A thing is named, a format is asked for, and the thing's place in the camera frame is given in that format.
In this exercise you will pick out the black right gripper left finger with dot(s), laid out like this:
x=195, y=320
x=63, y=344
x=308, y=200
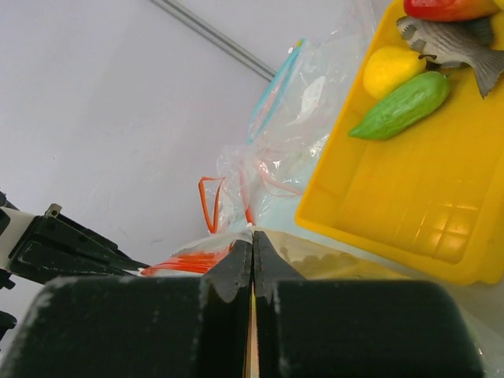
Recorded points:
x=193, y=326

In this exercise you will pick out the clear small orange-zipper bag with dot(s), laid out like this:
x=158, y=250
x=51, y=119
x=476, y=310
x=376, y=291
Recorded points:
x=244, y=190

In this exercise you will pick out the red toy mango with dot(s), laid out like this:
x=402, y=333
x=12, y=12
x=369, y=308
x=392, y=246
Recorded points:
x=449, y=10

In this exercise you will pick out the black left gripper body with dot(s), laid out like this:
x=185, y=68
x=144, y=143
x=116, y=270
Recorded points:
x=6, y=256

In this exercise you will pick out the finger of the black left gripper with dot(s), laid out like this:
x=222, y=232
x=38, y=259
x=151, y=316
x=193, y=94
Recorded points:
x=43, y=247

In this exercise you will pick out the yellow plastic bin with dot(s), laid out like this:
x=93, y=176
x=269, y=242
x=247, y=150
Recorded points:
x=431, y=198

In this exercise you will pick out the clear blue-zipper zip bag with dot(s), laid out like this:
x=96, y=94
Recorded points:
x=297, y=111

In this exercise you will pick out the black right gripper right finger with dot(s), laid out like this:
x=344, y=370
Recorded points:
x=355, y=328

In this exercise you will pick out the green toy vegetable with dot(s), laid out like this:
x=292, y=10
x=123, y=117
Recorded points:
x=413, y=101

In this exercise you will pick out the grey toy fish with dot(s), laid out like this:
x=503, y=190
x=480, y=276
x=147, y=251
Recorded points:
x=450, y=45

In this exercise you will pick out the clear orange-zipper zip bag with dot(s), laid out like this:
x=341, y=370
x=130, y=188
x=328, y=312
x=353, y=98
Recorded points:
x=319, y=258

